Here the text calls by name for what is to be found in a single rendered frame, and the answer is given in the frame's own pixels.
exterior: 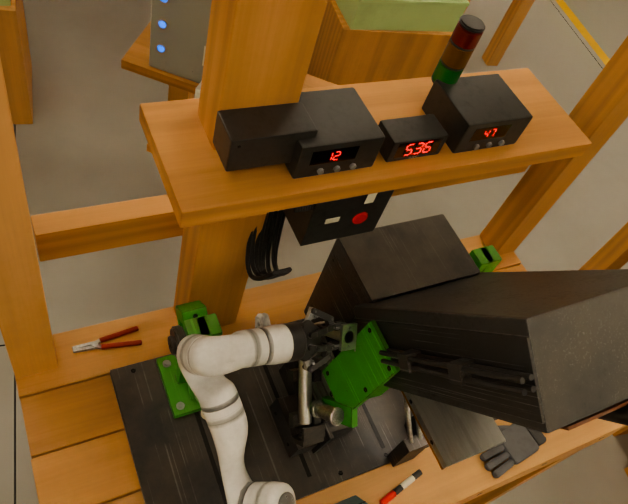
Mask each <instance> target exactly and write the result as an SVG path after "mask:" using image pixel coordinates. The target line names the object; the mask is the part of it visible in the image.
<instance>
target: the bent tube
mask: <svg viewBox="0 0 628 504"><path fill-rule="evenodd" d="M357 325H358V323H348V324H341V326H340V330H338V331H335V330H334V331H331V332H328V334H325V335H324V336H327V337H330V338H332V339H335V340H337V341H340V342H339V351H347V350H353V349H356V339H357ZM302 365H303V362H302V361H301V360H299V394H298V423H299V424H302V425H308V424H311V423H312V415H311V414H310V406H311V404H312V373H310V372H308V371H306V370H304V369H303V368H302Z"/></svg>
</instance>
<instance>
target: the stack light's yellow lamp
mask: <svg viewBox="0 0 628 504"><path fill-rule="evenodd" d="M474 50H475V49H474ZM474 50H473V51H474ZM473 51H469V52H467V51H462V50H460V49H458V48H456V47H455V46H454V45H453V44H452V43H451V41H450V39H449V41H448V43H447V45H446V47H445V49H444V52H443V54H442V56H441V58H440V60H441V63H442V64H443V65H444V66H445V67H446V68H448V69H450V70H452V71H462V70H464V68H465V67H466V65H467V63H468V61H469V59H470V57H471V55H472V53H473Z"/></svg>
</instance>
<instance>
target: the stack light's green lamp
mask: <svg viewBox="0 0 628 504"><path fill-rule="evenodd" d="M462 72H463V70H462V71H452V70H450V69H448V68H446V67H445V66H444V65H443V64H442V63H441V60H439V62H438V64H437V66H436V68H435V70H434V72H433V74H432V76H431V80H432V82H433V83H434V81H435V80H436V79H438V80H440V81H442V82H444V83H446V84H455V83H457V82H458V80H459V78H460V76H461V74H462Z"/></svg>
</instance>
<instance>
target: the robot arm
mask: <svg viewBox="0 0 628 504"><path fill-rule="evenodd" d="M306 311H307V314H306V317H305V319H302V320H300V321H299V322H292V323H283V324H275V325H271V323H270V319H269V316H268V314H267V313H259V314H257V316H256V317H255V328H254V329H246V330H240V331H236V332H234V333H232V334H230V335H221V336H208V335H201V334H191V335H188V336H186V337H184V338H183V339H182V340H181V341H180V343H179V345H178V347H177V362H178V365H179V368H180V370H181V372H182V374H183V376H184V378H185V380H186V381H187V383H188V385H189V386H190V388H191V390H192V391H193V393H194V394H195V396H196V397H197V399H198V401H199V403H200V407H201V410H202V412H203V415H204V417H205V420H206V422H207V425H208V428H209V430H210V433H211V435H212V438H213V441H214V445H215V448H216V452H217V456H218V461H219V466H220V471H221V476H222V481H223V486H224V490H225V495H226V500H227V504H296V499H295V494H294V491H293V489H292V487H291V486H290V485H289V484H287V483H284V482H276V481H270V482H253V481H252V480H251V478H250V476H249V474H248V472H247V470H246V467H245V462H244V453H245V447H246V442H247V436H248V421H247V416H246V413H245V410H244V407H243V405H242V402H241V399H240V397H239V394H238V391H237V389H236V387H235V385H234V384H233V382H231V381H230V380H229V379H227V378H226V377H225V376H224V374H228V373H231V372H234V371H237V370H239V369H241V368H249V367H256V366H262V365H276V364H282V363H288V362H294V361H299V360H301V361H302V362H303V365H302V368H303V369H304V370H306V371H308V372H310V373H312V372H314V371H315V370H316V369H318V368H319V367H321V366H322V365H323V364H325V363H326V362H328V361H329V360H330V359H331V357H332V356H331V352H332V351H333V350H337V349H339V342H340V341H337V340H335V341H329V342H328V343H326V342H321V337H322V335H325V334H328V332H331V331H334V330H335V331H338V330H340V326H341V324H347V323H346V322H343V321H336V322H334V317H333V316H331V315H329V314H327V313H325V312H322V311H320V310H318V309H316V308H313V307H311V306H307V307H306ZM318 317H320V318H322V319H324V321H325V323H322V324H314V323H313V322H311V320H312V319H316V318H318ZM316 352H320V353H319V354H317V355H316V356H314V357H313V358H311V357H312V356H313V355H314V354H315V353H316ZM310 358H311V359H310Z"/></svg>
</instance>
